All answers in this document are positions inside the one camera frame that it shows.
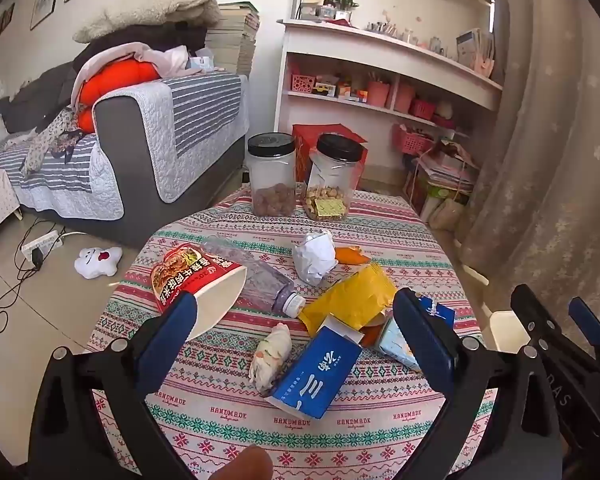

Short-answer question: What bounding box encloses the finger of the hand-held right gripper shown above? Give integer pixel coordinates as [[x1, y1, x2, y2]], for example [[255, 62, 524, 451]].
[[567, 296, 600, 376], [510, 284, 563, 356]]

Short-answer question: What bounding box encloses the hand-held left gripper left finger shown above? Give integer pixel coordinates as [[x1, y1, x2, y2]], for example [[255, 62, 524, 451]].
[[27, 291, 198, 480]]

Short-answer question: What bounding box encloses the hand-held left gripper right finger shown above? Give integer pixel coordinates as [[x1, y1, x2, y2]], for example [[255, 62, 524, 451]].
[[392, 287, 563, 480]]

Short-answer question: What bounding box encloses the white plastic bin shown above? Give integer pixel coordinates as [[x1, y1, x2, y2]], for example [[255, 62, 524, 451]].
[[482, 310, 531, 356]]

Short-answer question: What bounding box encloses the blue toothpaste box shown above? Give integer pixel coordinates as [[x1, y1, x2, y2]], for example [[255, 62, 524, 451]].
[[264, 312, 365, 420]]

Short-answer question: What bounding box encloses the person's left hand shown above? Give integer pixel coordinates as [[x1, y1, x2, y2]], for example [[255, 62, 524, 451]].
[[212, 444, 275, 480]]

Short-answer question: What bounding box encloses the light blue carton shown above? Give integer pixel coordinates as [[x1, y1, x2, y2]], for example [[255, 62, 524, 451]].
[[375, 316, 423, 372]]

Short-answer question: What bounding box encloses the dark blue small box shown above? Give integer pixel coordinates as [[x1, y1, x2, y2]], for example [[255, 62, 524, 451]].
[[415, 294, 457, 328]]

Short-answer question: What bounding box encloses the orange peel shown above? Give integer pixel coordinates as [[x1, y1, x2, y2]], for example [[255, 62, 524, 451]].
[[360, 324, 385, 348]]

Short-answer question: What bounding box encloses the red instant noodle cup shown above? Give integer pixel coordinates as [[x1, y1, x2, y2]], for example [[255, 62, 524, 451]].
[[149, 241, 248, 342]]

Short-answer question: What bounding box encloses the yellow snack bag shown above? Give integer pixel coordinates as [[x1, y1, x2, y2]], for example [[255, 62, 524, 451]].
[[298, 262, 398, 338]]

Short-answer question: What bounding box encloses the small wrapped snack packet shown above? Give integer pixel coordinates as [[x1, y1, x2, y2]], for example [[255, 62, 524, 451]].
[[248, 322, 293, 395]]

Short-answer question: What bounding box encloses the white plush toy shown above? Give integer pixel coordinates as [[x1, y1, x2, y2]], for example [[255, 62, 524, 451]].
[[74, 246, 125, 279]]

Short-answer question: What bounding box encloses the clear plastic bottle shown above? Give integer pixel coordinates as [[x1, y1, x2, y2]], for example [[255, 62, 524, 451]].
[[200, 236, 307, 319]]

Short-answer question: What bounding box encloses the patterned striped tablecloth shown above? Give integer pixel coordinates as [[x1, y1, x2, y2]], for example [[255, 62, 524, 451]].
[[85, 183, 498, 480]]

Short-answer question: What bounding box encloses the orange snack packet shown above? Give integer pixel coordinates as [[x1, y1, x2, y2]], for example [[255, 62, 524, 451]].
[[334, 245, 371, 265]]

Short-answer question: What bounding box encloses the crumpled white paper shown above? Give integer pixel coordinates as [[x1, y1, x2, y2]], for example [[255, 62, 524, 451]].
[[292, 230, 340, 287]]

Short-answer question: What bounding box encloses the white power strip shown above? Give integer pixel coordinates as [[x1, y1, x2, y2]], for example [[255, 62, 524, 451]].
[[20, 230, 65, 266]]

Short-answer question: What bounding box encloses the plastic jar with gold label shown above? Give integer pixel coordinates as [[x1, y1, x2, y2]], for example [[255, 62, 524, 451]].
[[304, 133, 365, 223]]

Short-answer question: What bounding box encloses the plastic jar with brown nuts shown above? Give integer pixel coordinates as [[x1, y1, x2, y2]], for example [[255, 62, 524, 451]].
[[246, 132, 298, 217]]

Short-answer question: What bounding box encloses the grey sofa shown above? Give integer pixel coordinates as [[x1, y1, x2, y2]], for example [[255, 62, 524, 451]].
[[0, 60, 251, 248]]

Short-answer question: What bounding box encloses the floral garment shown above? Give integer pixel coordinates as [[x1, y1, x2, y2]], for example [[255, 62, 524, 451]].
[[19, 107, 86, 177]]

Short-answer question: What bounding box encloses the striped quilted sofa cover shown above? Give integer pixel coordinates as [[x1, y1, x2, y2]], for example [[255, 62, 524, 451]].
[[0, 71, 251, 222]]

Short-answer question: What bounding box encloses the red paper bag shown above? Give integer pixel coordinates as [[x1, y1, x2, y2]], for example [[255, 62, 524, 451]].
[[292, 122, 370, 186]]

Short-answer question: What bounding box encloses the pink pot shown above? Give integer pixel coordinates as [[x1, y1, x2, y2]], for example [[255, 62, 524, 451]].
[[365, 80, 392, 108], [394, 82, 417, 113]]

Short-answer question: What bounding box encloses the orange pumpkin cushion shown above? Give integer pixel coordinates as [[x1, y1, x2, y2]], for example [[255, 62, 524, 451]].
[[76, 57, 162, 131]]

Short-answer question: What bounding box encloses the pink garment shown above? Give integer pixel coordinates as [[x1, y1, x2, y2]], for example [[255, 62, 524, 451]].
[[72, 42, 191, 111]]

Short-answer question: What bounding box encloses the dark cloth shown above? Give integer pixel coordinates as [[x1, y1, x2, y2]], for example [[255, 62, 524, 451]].
[[75, 22, 208, 68]]

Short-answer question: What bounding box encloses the stack of books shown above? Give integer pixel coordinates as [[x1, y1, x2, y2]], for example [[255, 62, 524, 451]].
[[203, 2, 261, 77]]

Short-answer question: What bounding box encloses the white shelf unit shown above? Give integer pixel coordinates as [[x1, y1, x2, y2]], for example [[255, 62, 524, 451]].
[[272, 0, 505, 133]]

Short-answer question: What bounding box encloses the beige fleece blanket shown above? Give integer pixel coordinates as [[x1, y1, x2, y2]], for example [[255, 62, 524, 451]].
[[72, 0, 222, 45]]

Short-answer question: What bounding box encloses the black cable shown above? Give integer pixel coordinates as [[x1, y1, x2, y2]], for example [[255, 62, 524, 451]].
[[0, 217, 71, 351]]

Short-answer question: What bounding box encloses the small framed wall picture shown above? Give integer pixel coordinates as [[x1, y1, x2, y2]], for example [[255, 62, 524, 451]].
[[0, 2, 16, 41]]

